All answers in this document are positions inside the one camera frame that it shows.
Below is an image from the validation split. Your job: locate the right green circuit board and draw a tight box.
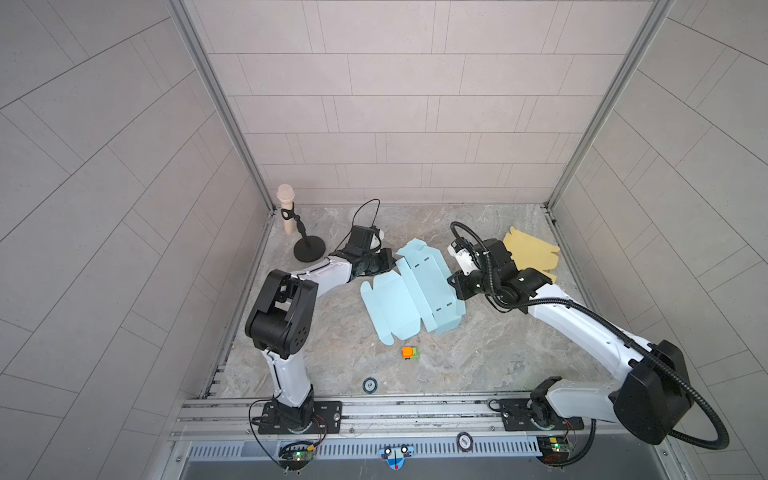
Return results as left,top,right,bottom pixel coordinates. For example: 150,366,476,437
536,436,574,465

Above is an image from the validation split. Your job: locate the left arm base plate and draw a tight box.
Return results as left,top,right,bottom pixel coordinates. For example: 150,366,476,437
251,400,343,435

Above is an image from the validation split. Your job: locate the beige microphone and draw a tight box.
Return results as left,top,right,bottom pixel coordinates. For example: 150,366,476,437
276,184,296,235

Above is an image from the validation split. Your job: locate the light blue paper box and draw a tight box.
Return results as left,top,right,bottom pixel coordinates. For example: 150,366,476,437
360,238,466,346

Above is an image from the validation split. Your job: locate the green circuit board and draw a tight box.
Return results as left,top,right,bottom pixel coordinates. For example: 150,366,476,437
278,441,317,471
536,436,574,465

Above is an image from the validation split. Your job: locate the black corrugated cable conduit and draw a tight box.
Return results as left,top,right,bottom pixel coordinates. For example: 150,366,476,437
449,221,731,451

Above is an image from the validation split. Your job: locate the orange green toy block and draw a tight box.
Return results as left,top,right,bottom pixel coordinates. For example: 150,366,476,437
401,346,420,360

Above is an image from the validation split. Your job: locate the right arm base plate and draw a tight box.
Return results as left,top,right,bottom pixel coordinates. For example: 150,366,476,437
495,398,585,432

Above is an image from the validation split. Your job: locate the round black white disc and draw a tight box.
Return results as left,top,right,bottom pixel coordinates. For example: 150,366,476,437
456,432,474,453

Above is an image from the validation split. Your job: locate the yellow paper box stack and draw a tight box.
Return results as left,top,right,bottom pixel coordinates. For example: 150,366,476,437
503,227,560,283

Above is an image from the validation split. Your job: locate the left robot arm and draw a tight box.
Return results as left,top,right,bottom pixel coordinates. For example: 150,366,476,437
244,225,395,429

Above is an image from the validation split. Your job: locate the blue sticker marker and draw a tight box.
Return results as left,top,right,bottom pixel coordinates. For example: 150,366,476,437
379,445,414,471

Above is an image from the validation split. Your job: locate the black microphone stand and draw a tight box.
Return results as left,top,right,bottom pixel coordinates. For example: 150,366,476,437
281,208,326,263

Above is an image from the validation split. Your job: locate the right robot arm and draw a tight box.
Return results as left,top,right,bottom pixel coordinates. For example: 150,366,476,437
448,238,693,445

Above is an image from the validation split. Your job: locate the left green circuit board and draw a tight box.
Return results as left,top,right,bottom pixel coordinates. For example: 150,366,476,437
278,441,317,471

